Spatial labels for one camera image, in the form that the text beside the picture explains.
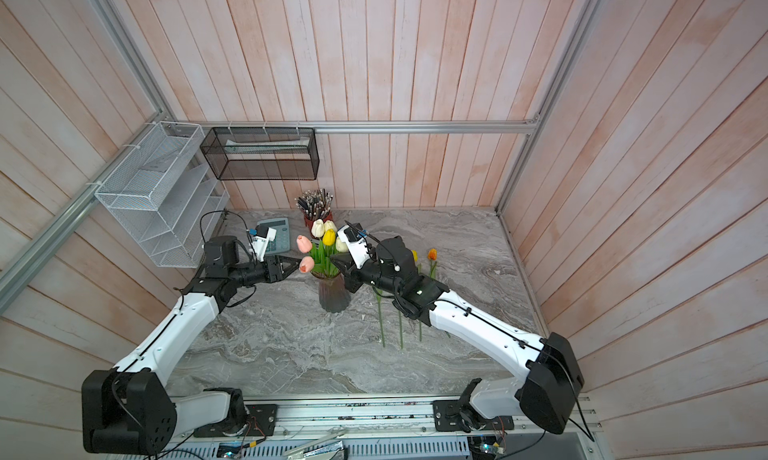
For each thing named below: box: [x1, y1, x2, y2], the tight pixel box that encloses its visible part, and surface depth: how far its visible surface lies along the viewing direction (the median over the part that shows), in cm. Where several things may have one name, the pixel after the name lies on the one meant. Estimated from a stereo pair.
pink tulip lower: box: [299, 256, 315, 273], surface depth 72 cm
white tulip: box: [311, 218, 325, 238], surface depth 76 cm
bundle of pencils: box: [294, 188, 334, 220], surface depth 100 cm
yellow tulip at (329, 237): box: [322, 228, 336, 246], surface depth 76 cm
